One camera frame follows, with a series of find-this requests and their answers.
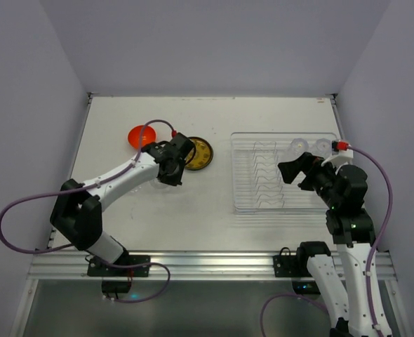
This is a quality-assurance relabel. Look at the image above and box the clear glass cup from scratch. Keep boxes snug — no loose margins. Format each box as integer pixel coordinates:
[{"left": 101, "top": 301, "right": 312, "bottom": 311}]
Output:
[
  {"left": 130, "top": 185, "right": 142, "bottom": 194},
  {"left": 312, "top": 138, "right": 333, "bottom": 159},
  {"left": 287, "top": 138, "right": 309, "bottom": 160},
  {"left": 149, "top": 178, "right": 169, "bottom": 192}
]

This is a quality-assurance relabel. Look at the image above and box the yellow patterned plate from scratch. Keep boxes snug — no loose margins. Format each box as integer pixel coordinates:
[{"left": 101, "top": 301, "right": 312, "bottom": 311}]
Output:
[{"left": 185, "top": 136, "right": 214, "bottom": 171}]

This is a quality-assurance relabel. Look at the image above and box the orange plastic bowl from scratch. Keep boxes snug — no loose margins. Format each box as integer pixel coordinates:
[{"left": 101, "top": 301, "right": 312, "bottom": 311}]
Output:
[{"left": 127, "top": 125, "right": 156, "bottom": 150}]

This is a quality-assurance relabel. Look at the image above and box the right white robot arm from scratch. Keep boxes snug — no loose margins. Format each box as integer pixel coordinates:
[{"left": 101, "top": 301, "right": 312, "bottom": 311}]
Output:
[{"left": 278, "top": 152, "right": 392, "bottom": 336}]

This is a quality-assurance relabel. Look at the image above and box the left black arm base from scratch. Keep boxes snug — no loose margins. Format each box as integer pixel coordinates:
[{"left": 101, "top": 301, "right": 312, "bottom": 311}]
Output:
[{"left": 86, "top": 253, "right": 151, "bottom": 300}]

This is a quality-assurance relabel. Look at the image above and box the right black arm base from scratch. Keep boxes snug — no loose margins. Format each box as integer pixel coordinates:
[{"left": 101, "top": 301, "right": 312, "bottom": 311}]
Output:
[{"left": 272, "top": 242, "right": 330, "bottom": 295}]

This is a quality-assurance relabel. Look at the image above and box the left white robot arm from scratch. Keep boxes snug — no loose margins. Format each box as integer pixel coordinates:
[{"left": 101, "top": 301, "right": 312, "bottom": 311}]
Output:
[{"left": 50, "top": 133, "right": 196, "bottom": 264}]

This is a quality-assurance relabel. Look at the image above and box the clear plastic dish rack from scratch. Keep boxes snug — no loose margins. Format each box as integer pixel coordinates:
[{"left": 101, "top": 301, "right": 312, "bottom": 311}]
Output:
[{"left": 231, "top": 132, "right": 338, "bottom": 213}]

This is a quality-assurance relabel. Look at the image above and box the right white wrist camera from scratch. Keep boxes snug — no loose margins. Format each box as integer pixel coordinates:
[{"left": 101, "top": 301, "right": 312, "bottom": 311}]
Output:
[{"left": 321, "top": 140, "right": 354, "bottom": 167}]

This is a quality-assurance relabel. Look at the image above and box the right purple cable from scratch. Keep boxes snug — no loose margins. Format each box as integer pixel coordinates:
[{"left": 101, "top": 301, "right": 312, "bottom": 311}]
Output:
[{"left": 261, "top": 140, "right": 394, "bottom": 337}]

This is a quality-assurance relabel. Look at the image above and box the purple cable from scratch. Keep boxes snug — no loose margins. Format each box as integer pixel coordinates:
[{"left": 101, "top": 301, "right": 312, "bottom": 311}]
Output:
[
  {"left": 0, "top": 119, "right": 171, "bottom": 303},
  {"left": 261, "top": 140, "right": 394, "bottom": 337}
]

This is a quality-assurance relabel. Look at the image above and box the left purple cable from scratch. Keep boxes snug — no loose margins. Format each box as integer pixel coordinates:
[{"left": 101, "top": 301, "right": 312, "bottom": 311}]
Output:
[{"left": 0, "top": 119, "right": 171, "bottom": 303}]

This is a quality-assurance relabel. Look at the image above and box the aluminium front rail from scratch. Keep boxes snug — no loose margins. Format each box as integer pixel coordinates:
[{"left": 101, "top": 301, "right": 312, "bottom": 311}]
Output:
[{"left": 26, "top": 249, "right": 399, "bottom": 282}]

